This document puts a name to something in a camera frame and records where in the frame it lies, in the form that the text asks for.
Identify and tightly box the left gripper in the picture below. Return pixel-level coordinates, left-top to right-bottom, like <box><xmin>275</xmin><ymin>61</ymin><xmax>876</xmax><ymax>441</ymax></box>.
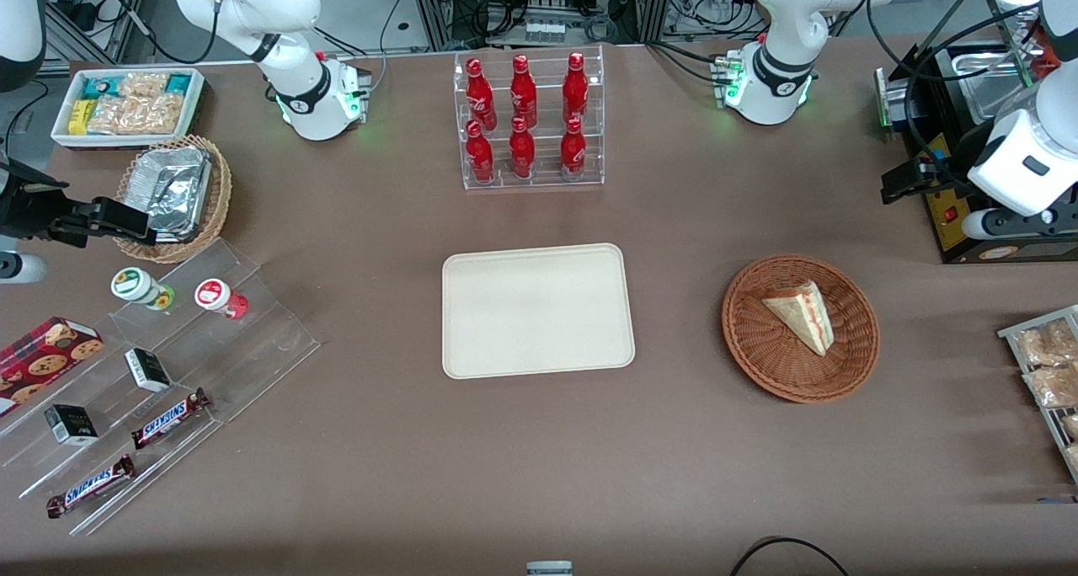
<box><xmin>882</xmin><ymin>121</ymin><xmax>1007</xmax><ymax>205</ymax></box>

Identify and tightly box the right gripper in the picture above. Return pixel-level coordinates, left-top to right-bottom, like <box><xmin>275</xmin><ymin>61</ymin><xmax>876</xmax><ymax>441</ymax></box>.
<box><xmin>0</xmin><ymin>162</ymin><xmax>159</xmax><ymax>249</ymax></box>

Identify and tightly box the triangular sandwich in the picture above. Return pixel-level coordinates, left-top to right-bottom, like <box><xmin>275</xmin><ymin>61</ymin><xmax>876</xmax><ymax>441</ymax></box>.
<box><xmin>762</xmin><ymin>280</ymin><xmax>835</xmax><ymax>357</ymax></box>

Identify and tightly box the light wicker basket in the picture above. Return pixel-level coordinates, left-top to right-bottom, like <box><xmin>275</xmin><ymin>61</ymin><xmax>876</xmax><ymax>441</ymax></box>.
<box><xmin>114</xmin><ymin>135</ymin><xmax>233</xmax><ymax>264</ymax></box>

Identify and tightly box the tray of packaged pastries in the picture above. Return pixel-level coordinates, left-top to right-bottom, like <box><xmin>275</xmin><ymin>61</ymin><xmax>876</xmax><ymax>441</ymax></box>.
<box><xmin>998</xmin><ymin>305</ymin><xmax>1078</xmax><ymax>484</ymax></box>

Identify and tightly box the round brown wicker basket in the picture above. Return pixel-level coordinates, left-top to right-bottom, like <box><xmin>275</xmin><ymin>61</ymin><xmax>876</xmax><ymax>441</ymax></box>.
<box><xmin>722</xmin><ymin>254</ymin><xmax>881</xmax><ymax>404</ymax></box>

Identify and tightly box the beige plastic tray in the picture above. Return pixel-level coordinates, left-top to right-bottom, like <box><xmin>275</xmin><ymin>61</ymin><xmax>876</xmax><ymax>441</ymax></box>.
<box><xmin>442</xmin><ymin>243</ymin><xmax>636</xmax><ymax>381</ymax></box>

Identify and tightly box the green lid cup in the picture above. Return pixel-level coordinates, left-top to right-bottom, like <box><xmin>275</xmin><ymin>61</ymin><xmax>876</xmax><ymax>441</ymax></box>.
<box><xmin>110</xmin><ymin>267</ymin><xmax>176</xmax><ymax>311</ymax></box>

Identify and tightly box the silver foil container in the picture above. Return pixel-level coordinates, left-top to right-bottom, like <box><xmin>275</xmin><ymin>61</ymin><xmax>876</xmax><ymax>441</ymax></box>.
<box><xmin>126</xmin><ymin>147</ymin><xmax>213</xmax><ymax>242</ymax></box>

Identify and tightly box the steel food pan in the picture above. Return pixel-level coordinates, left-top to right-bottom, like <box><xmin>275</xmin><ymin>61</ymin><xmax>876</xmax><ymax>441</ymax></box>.
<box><xmin>950</xmin><ymin>44</ymin><xmax>1041</xmax><ymax>124</ymax></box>

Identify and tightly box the large clear cracker bag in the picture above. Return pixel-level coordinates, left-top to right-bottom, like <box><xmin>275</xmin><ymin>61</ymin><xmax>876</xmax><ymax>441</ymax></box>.
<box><xmin>87</xmin><ymin>93</ymin><xmax>186</xmax><ymax>136</ymax></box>

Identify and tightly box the black hot food case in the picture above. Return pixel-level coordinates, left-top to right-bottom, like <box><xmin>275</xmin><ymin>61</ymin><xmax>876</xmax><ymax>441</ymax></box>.
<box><xmin>873</xmin><ymin>0</ymin><xmax>1078</xmax><ymax>265</ymax></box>

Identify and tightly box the red lid cup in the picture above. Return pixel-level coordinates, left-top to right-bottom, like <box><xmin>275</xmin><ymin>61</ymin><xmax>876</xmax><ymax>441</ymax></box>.
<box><xmin>195</xmin><ymin>279</ymin><xmax>249</xmax><ymax>321</ymax></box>

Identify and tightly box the red plaid cookie box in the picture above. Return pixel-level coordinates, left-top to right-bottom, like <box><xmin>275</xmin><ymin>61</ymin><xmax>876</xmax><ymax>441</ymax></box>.
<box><xmin>0</xmin><ymin>316</ymin><xmax>104</xmax><ymax>417</ymax></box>

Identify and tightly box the small clear cracker bag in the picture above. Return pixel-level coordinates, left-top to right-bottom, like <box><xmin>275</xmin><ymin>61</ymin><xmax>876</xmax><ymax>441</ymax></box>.
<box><xmin>118</xmin><ymin>72</ymin><xmax>169</xmax><ymax>99</ymax></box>

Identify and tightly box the small black box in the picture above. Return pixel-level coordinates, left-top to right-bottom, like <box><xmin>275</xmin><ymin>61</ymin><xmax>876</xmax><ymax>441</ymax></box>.
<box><xmin>44</xmin><ymin>404</ymin><xmax>99</xmax><ymax>446</ymax></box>
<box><xmin>125</xmin><ymin>348</ymin><xmax>173</xmax><ymax>392</ymax></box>

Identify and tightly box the white rectangular snack bin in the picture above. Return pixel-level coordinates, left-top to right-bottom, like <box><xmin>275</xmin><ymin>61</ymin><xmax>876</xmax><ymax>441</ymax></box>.
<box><xmin>51</xmin><ymin>67</ymin><xmax>207</xmax><ymax>149</ymax></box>

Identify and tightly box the clear acrylic stepped display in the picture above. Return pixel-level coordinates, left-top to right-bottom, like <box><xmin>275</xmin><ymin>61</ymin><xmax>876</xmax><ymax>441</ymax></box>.
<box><xmin>0</xmin><ymin>237</ymin><xmax>321</xmax><ymax>536</ymax></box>

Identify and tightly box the snickers chocolate bar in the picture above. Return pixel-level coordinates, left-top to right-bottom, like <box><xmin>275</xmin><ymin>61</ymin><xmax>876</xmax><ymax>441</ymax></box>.
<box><xmin>46</xmin><ymin>455</ymin><xmax>136</xmax><ymax>519</ymax></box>
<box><xmin>131</xmin><ymin>388</ymin><xmax>211</xmax><ymax>451</ymax></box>

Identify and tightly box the red cola bottle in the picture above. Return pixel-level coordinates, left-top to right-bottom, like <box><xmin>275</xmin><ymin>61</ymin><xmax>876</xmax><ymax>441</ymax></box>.
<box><xmin>509</xmin><ymin>116</ymin><xmax>536</xmax><ymax>179</ymax></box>
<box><xmin>465</xmin><ymin>120</ymin><xmax>495</xmax><ymax>183</ymax></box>
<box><xmin>560</xmin><ymin>117</ymin><xmax>587</xmax><ymax>179</ymax></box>
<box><xmin>562</xmin><ymin>51</ymin><xmax>590</xmax><ymax>125</ymax></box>
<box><xmin>510</xmin><ymin>54</ymin><xmax>538</xmax><ymax>129</ymax></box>
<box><xmin>465</xmin><ymin>57</ymin><xmax>498</xmax><ymax>131</ymax></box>

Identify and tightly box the clear acrylic bottle rack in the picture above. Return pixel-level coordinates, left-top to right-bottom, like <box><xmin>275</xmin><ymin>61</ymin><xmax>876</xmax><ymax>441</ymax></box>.
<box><xmin>453</xmin><ymin>44</ymin><xmax>606</xmax><ymax>191</ymax></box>

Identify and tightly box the black floor cable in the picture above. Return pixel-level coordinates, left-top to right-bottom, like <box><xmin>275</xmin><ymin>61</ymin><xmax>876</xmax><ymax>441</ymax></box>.
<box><xmin>729</xmin><ymin>537</ymin><xmax>851</xmax><ymax>576</ymax></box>

